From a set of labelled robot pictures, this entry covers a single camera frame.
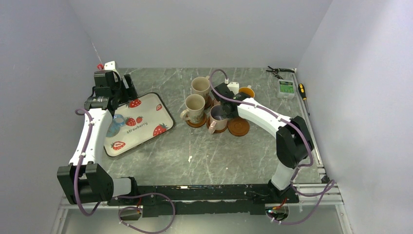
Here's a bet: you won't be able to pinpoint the white strawberry serving tray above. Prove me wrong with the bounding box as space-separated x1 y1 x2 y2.
104 93 175 157

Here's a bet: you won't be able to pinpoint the pink mug purple interior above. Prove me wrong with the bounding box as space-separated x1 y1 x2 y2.
209 105 227 119

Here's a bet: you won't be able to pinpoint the cream patterned mug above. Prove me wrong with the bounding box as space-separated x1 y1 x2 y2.
191 76 210 101

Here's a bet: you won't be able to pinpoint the black pliers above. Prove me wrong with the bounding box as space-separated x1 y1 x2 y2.
266 66 296 79

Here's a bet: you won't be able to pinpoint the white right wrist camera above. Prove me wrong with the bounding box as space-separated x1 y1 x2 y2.
227 82 240 94

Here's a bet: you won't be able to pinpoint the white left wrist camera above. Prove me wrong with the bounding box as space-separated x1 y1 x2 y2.
97 61 120 76

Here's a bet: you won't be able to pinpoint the orange interior white mug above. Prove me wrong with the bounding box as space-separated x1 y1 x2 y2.
239 85 255 98

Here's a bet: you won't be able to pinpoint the black base frame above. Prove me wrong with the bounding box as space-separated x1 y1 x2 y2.
107 182 299 217

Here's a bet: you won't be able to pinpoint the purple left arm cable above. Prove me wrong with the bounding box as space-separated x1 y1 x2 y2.
73 108 176 234

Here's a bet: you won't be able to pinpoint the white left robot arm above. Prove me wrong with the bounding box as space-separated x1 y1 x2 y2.
57 70 140 205

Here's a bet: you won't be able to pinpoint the white green electronic device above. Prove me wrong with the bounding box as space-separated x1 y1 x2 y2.
277 79 295 99

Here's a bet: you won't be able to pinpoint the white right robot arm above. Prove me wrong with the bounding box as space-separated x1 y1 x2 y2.
211 83 314 202

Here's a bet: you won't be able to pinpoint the yellow black screwdriver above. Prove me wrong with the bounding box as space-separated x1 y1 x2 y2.
298 83 310 115

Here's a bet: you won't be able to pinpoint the dark brown wooden coaster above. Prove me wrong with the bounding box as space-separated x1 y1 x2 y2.
228 117 250 137

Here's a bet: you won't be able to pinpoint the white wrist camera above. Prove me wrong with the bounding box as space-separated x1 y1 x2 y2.
97 61 120 76
227 82 240 94

